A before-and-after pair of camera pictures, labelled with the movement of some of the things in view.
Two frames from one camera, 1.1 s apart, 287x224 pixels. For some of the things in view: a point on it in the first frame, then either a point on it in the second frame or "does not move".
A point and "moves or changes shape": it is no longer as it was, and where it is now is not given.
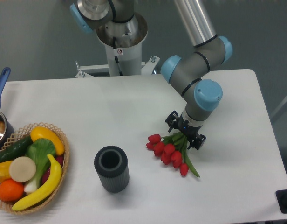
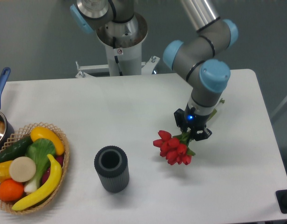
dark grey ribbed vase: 111,162 does not move
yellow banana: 54,180 does not move
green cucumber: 13,149 does not move
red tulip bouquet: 171,149 moves or changes shape
